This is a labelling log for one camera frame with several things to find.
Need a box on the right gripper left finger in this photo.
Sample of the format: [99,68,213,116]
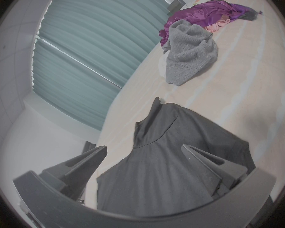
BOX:
[40,146,108,194]

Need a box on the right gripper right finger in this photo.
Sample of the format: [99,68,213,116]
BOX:
[181,144,248,195]

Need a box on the black T-shirt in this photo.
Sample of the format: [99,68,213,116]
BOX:
[96,97,256,219]

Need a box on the bed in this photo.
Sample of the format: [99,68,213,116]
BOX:
[84,0,285,211]

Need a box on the blue-green curtain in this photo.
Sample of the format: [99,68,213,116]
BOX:
[30,38,123,131]
[38,0,174,89]

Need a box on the white garment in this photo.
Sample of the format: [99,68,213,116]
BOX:
[158,55,169,78]

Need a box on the grey knit garment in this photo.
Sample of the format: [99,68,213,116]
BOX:
[163,19,218,86]

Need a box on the pink garment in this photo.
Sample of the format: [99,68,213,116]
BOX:
[205,18,231,34]

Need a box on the purple satin garment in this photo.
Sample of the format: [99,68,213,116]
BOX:
[159,0,263,47]

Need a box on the dark grey lace garment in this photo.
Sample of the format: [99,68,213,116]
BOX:
[239,10,258,21]

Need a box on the grey bedside table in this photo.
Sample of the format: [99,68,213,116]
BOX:
[167,0,184,15]

